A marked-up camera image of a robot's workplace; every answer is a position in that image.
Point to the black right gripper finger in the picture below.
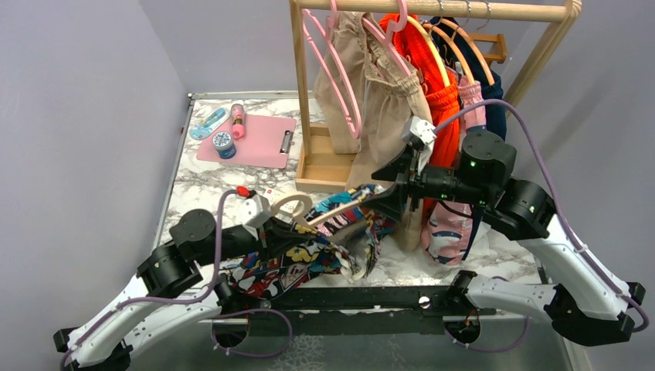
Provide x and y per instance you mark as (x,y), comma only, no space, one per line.
(397,170)
(391,203)

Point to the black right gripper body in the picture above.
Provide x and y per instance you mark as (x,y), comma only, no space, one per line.
(419,185)

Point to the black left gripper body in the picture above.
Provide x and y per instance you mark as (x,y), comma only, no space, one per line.
(269,239)

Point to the cream plastic hanger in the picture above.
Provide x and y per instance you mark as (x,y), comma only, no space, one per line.
(312,215)

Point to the comic print shorts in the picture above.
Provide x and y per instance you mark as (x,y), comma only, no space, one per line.
(346,244)

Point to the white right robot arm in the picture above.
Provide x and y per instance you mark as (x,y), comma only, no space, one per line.
(584,304)

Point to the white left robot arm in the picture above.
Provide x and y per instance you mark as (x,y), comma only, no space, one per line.
(204,271)

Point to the pink patterned shorts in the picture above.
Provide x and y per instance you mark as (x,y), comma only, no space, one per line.
(448,230)

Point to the beige shorts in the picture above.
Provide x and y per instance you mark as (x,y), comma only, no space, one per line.
(386,98)

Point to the orange shorts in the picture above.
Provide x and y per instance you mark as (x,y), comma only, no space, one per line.
(442,104)

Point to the wooden hanger back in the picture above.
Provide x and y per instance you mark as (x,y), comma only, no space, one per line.
(450,40)

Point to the wooden hanger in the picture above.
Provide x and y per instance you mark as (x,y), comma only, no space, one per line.
(450,40)
(424,54)

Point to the pink hanger with shorts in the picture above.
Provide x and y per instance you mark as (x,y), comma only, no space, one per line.
(386,38)

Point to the wooden hanger front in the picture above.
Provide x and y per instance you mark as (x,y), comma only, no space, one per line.
(424,54)

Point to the wooden clothes rack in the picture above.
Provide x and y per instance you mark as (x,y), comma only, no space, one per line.
(321,169)

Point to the blue lidded jar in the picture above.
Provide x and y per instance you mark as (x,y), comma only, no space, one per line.
(224,145)

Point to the pink glue stick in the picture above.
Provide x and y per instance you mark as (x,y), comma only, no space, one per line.
(237,113)

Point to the light blue flat case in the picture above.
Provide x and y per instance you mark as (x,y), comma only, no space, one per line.
(208,125)

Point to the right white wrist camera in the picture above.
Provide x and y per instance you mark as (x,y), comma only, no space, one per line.
(419,134)

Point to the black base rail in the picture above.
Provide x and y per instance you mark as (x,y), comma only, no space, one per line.
(346,311)

